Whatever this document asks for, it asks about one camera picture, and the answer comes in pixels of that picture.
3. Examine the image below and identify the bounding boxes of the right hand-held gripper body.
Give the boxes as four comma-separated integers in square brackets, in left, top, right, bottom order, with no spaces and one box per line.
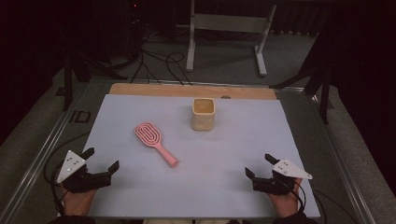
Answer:
[252,158,313,196]

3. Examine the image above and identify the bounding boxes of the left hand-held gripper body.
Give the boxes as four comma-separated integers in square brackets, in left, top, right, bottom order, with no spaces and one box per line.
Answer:
[56,149,112,194]

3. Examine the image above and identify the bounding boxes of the pink hairbrush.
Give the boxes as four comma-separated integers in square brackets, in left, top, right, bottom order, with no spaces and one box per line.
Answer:
[134,121,179,169]

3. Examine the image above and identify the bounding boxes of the beige square cup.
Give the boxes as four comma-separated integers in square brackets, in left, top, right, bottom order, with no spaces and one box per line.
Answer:
[191,97,217,132]

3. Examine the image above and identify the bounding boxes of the person's left hand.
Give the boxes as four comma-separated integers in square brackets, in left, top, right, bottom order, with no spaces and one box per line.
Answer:
[62,186,97,217]

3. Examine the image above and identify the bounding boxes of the person's right hand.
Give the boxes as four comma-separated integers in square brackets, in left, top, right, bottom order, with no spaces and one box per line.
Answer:
[270,178,303,218]

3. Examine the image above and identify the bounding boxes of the light blue mat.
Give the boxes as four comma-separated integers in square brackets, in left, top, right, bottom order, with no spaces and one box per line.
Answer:
[57,93,321,218]

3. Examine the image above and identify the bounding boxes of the black tripod stand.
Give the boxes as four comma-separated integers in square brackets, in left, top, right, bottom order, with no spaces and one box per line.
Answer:
[269,31,333,124]
[61,50,129,112]

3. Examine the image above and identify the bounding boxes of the white metal stand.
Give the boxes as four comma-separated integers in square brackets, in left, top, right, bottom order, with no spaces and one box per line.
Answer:
[185,0,277,77]

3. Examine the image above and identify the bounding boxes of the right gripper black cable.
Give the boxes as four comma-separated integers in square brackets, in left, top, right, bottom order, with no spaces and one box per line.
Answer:
[279,176,329,224]

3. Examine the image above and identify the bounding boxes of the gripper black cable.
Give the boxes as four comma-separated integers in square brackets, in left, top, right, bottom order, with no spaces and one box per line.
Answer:
[43,132,92,217]
[279,176,329,224]

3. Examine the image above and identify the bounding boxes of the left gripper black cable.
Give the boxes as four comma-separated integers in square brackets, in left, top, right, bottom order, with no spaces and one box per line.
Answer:
[43,132,92,217]

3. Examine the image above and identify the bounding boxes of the aluminium frame rail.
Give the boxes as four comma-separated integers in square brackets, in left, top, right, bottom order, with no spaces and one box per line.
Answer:
[274,87,378,224]
[90,77,304,92]
[0,83,91,224]

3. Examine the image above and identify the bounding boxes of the black floor cables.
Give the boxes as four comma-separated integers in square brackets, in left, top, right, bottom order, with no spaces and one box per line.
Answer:
[130,29,193,87]

